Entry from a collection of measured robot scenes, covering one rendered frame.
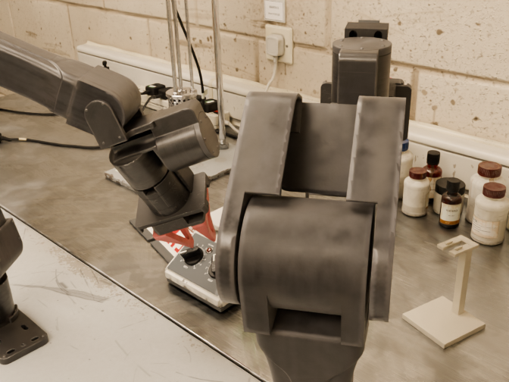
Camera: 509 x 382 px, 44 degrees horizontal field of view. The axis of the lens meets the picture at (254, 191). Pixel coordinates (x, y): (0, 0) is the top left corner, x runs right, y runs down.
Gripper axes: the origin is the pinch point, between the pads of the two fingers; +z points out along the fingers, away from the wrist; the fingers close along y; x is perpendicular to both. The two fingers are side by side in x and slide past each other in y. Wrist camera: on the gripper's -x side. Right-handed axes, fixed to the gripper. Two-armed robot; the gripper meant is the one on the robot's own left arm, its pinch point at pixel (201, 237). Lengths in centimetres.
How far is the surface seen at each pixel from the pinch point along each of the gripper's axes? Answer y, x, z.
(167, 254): 12.6, -8.8, 11.6
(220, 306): 1.0, 6.1, 8.9
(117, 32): 47, -115, 26
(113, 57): 49, -108, 29
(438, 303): -28.4, 6.7, 20.7
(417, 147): -31, -36, 32
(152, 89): 34, -85, 30
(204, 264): 3.1, -0.8, 7.1
